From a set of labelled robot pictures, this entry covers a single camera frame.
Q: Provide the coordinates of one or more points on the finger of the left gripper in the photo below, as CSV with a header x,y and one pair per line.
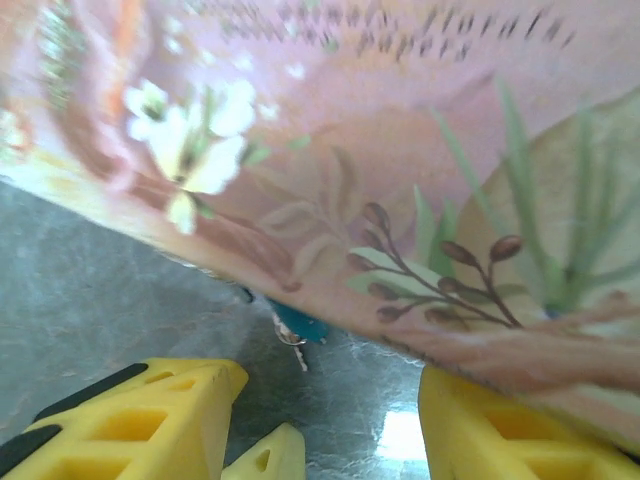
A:
x,y
280,457

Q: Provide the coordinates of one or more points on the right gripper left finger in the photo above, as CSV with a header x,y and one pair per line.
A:
x,y
125,420

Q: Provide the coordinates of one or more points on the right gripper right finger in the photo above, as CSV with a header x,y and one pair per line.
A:
x,y
500,440

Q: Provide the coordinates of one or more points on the small metal key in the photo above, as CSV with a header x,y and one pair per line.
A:
x,y
301,357

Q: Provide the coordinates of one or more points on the pink floral tin box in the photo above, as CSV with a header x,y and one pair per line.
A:
x,y
375,150

